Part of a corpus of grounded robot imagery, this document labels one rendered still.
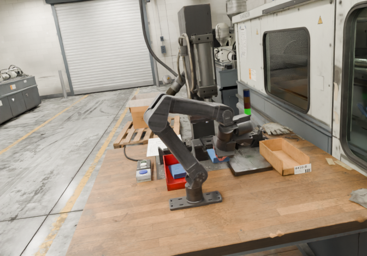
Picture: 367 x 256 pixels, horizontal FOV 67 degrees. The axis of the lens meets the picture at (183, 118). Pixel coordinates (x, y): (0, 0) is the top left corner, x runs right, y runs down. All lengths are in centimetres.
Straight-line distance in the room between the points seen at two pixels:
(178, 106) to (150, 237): 44
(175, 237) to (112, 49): 993
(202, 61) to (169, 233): 76
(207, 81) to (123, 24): 935
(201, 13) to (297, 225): 98
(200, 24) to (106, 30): 937
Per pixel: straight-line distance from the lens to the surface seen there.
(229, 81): 449
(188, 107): 94
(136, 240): 98
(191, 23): 140
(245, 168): 128
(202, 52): 132
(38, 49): 1149
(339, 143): 149
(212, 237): 94
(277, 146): 149
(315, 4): 169
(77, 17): 1096
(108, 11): 1072
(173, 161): 141
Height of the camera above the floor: 150
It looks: 16 degrees down
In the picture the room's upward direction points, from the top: 7 degrees counter-clockwise
